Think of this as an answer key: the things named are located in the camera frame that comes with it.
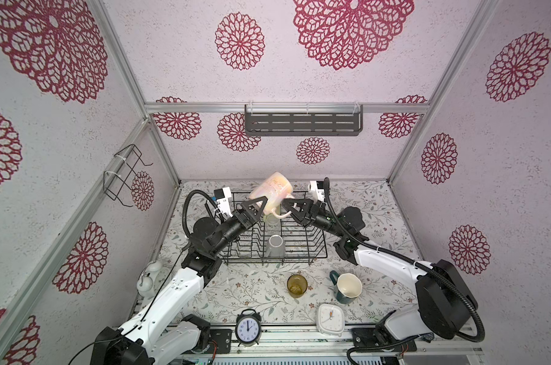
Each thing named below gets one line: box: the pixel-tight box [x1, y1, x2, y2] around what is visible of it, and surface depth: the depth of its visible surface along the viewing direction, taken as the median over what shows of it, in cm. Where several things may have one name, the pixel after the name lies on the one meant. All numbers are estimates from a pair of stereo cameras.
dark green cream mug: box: [329, 269, 363, 305], surface depth 79 cm
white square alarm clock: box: [316, 303, 345, 337], surface depth 76 cm
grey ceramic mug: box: [264, 234, 287, 258], surface depth 86 cm
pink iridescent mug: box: [248, 171, 296, 219], surface depth 67 cm
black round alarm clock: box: [234, 308, 262, 347], surface depth 76 cm
